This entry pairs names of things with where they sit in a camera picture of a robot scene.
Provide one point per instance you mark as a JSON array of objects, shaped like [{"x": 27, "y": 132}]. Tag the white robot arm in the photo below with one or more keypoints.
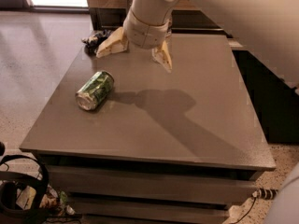
[{"x": 269, "y": 29}]

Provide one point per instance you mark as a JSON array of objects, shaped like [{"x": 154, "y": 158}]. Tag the green soda can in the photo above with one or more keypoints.
[{"x": 95, "y": 90}]

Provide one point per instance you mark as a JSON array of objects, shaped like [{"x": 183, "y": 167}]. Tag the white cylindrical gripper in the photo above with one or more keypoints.
[{"x": 146, "y": 32}]

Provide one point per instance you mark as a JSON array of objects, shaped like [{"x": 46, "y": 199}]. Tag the blue patterned chip bag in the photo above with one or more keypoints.
[{"x": 94, "y": 41}]

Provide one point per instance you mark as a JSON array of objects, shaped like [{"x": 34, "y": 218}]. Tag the clear plastic water bottle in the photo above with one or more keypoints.
[{"x": 169, "y": 31}]

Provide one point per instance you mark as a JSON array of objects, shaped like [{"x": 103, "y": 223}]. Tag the grey table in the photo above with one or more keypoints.
[{"x": 162, "y": 148}]

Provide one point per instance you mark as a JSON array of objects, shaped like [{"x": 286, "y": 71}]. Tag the black headphones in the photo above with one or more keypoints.
[{"x": 12, "y": 182}]

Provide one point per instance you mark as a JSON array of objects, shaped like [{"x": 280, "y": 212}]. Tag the snack wrappers on floor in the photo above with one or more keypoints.
[{"x": 54, "y": 201}]

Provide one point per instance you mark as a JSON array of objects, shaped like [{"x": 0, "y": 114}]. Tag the black white striped cable plug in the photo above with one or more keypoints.
[{"x": 265, "y": 194}]

